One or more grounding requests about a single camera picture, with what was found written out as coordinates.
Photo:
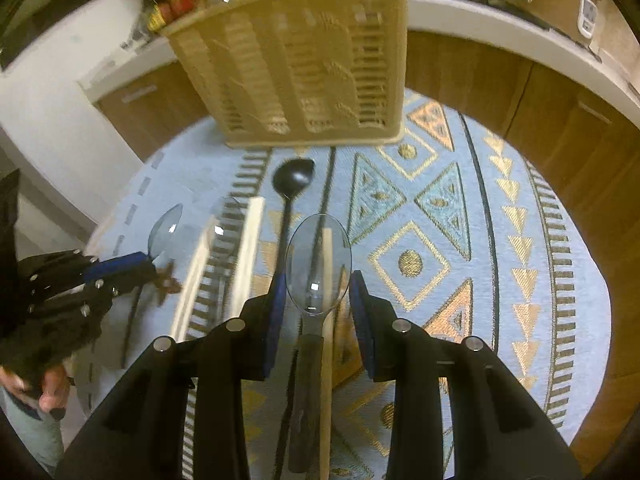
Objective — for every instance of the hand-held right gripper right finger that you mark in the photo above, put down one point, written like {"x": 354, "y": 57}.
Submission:
{"x": 361, "y": 325}

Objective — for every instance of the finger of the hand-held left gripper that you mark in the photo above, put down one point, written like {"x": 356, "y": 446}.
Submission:
{"x": 127, "y": 287}
{"x": 115, "y": 266}

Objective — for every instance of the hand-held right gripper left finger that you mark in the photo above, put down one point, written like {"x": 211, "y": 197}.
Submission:
{"x": 275, "y": 325}

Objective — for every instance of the black ladle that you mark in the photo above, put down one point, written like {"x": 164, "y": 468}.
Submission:
{"x": 294, "y": 177}

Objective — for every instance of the beige plastic utensil basket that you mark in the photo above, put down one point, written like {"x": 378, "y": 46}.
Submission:
{"x": 300, "y": 60}

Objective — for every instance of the person's left hand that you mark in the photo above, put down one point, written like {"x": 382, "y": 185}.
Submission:
{"x": 52, "y": 392}

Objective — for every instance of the person's grey trousers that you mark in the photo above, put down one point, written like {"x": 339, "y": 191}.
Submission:
{"x": 30, "y": 435}

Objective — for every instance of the blue patterned tablecloth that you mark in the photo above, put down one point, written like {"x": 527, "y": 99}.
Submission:
{"x": 425, "y": 210}

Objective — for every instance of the slotted spatula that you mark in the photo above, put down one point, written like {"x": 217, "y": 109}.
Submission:
{"x": 135, "y": 35}

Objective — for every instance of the white kitchen countertop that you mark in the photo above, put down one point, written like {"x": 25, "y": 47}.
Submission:
{"x": 450, "y": 10}

